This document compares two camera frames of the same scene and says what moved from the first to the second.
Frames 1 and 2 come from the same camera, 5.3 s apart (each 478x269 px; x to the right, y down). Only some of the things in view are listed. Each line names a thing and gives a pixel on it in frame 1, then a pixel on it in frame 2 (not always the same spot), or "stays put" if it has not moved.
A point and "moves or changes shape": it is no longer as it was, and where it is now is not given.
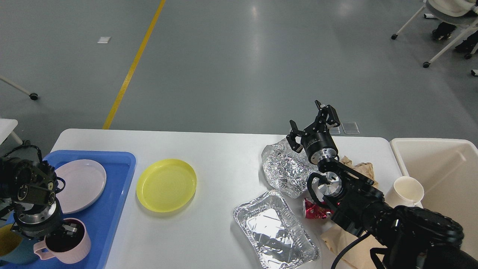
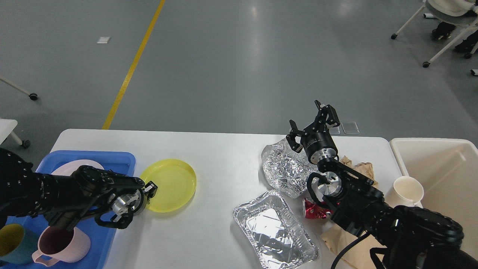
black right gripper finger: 294,145 stays put
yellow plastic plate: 166,185 stays put
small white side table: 7,126 stays put
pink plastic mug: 70,250 moves or changes shape
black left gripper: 42,220 -> 132,201
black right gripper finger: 327,114 stays put
